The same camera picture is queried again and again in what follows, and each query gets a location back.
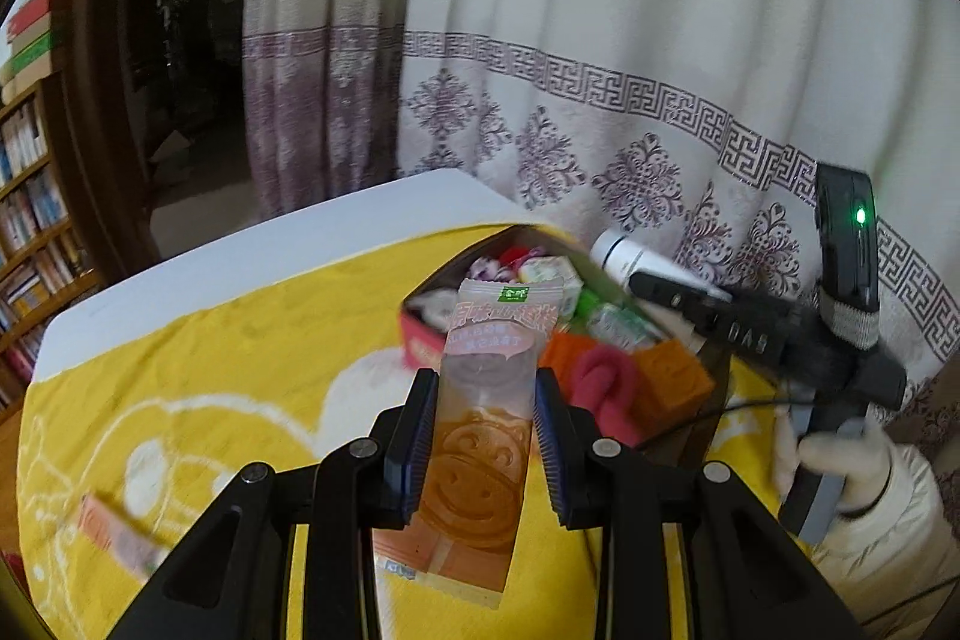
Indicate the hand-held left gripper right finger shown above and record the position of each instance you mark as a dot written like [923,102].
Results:
[551,437]

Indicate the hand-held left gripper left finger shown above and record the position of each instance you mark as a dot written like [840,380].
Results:
[416,437]

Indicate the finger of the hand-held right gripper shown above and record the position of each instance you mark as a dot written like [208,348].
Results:
[735,325]

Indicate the smiley cookie snack packet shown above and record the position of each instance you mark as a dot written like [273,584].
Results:
[476,460]

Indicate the pink foam hair curler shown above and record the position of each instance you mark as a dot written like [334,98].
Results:
[607,385]

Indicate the orange plastic basket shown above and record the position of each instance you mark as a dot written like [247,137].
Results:
[675,377]

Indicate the red cardboard box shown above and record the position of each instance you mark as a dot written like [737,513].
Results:
[420,340]

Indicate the white squeeze tube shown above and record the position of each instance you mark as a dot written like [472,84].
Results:
[622,254]

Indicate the person's right hand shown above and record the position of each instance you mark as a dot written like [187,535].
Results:
[862,460]

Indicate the yellow and white fluffy blanket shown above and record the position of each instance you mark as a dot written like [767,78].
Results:
[225,370]

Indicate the white curtain with purple pattern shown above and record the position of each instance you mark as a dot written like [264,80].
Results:
[600,48]

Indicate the small orange cookie packet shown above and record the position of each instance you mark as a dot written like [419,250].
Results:
[120,531]

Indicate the wooden bookcase with books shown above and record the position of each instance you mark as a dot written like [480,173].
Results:
[30,197]

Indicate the green flat box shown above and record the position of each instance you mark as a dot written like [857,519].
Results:
[34,61]

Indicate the red and white flat box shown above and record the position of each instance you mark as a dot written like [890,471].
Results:
[34,14]

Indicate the wooden door frame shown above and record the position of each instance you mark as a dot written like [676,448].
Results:
[97,123]

